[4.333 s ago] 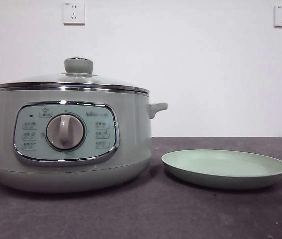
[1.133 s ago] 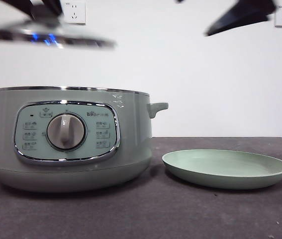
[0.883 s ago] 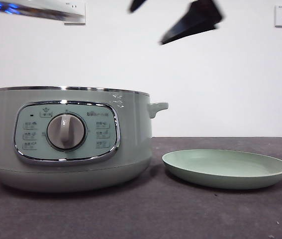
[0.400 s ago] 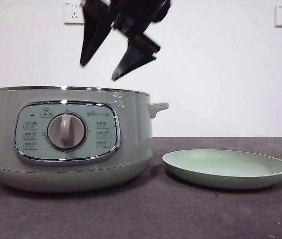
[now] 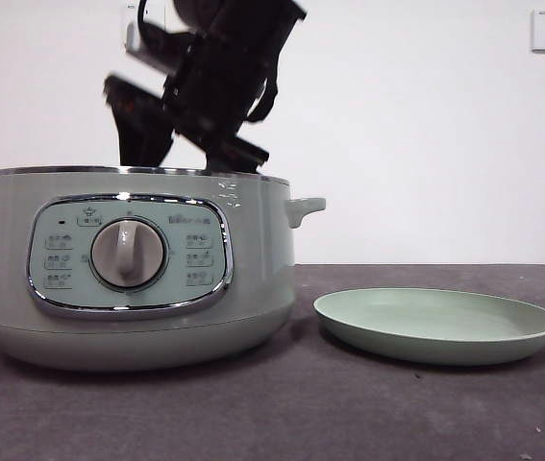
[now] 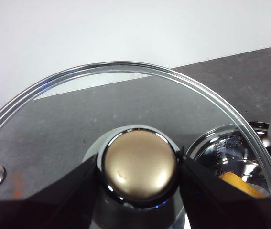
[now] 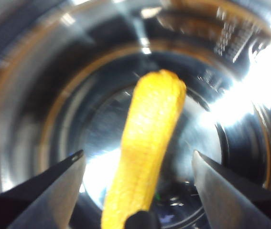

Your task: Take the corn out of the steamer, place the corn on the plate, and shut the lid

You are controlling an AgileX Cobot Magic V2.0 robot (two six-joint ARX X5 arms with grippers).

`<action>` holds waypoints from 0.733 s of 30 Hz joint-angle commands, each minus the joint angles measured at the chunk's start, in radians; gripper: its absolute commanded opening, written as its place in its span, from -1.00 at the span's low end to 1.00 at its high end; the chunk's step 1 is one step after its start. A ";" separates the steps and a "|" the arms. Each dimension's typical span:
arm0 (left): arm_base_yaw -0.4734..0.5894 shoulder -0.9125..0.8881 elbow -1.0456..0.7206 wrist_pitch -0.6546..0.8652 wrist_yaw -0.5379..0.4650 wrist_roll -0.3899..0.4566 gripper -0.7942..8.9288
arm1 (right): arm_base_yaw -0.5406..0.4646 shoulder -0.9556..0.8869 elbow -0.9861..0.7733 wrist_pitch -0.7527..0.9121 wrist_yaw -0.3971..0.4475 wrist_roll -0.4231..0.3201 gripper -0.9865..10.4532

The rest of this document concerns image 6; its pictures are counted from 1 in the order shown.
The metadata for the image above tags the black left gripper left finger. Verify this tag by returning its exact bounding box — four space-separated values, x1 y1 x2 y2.
0 154 108 229

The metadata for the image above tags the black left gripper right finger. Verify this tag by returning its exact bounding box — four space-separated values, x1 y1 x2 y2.
177 155 271 229

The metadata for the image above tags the yellow corn cob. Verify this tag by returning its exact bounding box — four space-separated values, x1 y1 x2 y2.
218 171 266 198

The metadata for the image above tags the glass lid with round knob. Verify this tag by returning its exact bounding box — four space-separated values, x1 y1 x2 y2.
0 61 271 229

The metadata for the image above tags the pale green electric steamer pot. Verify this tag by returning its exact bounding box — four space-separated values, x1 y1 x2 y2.
185 121 271 199

